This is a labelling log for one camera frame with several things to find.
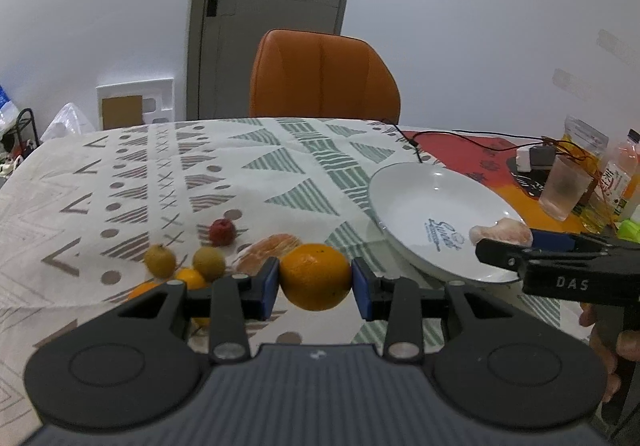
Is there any white foam packaging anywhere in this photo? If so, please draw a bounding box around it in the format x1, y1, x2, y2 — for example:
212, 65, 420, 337
96, 78, 175, 130

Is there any white ceramic plate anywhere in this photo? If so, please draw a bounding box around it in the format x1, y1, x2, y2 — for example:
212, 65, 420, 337
368, 162, 522, 286

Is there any peeled pomelo segment round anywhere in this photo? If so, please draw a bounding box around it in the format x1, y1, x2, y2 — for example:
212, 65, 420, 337
232, 234, 302, 276

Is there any blue white bag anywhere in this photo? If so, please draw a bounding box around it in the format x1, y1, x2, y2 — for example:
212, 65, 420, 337
0, 87, 20, 135

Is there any person's right hand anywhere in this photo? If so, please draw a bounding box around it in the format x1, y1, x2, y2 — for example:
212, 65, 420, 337
579, 303, 640, 403

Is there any ribbed glass cup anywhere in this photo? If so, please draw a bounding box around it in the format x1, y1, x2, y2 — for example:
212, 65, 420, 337
538, 155, 591, 221

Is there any white power adapter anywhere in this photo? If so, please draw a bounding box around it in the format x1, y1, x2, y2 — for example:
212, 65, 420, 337
515, 145, 555, 173

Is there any drink bottle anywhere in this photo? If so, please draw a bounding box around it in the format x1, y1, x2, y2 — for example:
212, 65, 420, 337
598, 129, 639, 219

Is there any patterned white tablecloth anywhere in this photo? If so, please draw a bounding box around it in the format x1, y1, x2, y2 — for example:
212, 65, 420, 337
0, 117, 591, 446

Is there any small red fruit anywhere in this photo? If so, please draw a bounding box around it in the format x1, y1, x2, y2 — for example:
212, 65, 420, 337
208, 218, 236, 247

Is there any black metal rack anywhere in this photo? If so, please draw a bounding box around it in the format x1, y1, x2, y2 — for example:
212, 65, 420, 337
1, 108, 40, 160

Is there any small tangerine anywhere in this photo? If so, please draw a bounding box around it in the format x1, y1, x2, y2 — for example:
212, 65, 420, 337
174, 267, 209, 290

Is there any orange leather chair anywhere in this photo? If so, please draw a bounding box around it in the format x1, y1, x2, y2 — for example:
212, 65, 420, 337
250, 29, 401, 122

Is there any green-brown round fruit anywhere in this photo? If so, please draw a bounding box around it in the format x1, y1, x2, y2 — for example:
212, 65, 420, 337
192, 246, 227, 283
143, 245, 177, 279

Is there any peeled pomelo segment long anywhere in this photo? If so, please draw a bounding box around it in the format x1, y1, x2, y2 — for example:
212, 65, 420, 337
469, 218, 534, 247

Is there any large orange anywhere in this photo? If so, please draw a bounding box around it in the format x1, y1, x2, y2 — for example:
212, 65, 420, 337
280, 244, 352, 312
127, 281, 163, 300

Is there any yellow snack pouch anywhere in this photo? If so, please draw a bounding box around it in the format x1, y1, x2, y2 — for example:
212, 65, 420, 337
561, 116, 608, 167

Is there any black cable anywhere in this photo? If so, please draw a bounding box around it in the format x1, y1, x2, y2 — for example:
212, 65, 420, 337
380, 119, 551, 166

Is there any red orange table mat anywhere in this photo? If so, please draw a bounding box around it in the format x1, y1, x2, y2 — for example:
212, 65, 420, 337
401, 130, 596, 233

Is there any white plastic bag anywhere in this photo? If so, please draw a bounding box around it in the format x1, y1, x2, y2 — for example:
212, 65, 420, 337
40, 102, 96, 142

